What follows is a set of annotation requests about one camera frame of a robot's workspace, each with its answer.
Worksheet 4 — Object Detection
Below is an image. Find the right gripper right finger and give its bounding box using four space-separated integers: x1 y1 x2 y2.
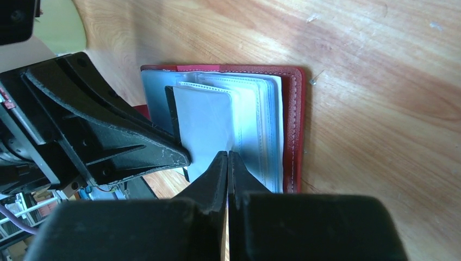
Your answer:
227 152 408 260

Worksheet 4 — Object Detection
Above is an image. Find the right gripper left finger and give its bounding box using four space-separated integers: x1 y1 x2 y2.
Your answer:
26 151 228 260

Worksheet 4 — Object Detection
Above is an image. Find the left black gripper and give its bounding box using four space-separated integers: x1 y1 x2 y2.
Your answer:
1 52 187 194

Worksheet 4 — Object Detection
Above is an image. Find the red leather card holder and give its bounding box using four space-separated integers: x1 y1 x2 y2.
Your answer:
139 65 306 193

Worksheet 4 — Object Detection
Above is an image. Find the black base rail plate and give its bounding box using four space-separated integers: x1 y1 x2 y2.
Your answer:
120 177 158 200

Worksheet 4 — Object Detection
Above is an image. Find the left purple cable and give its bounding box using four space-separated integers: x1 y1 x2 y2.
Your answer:
0 203 39 237

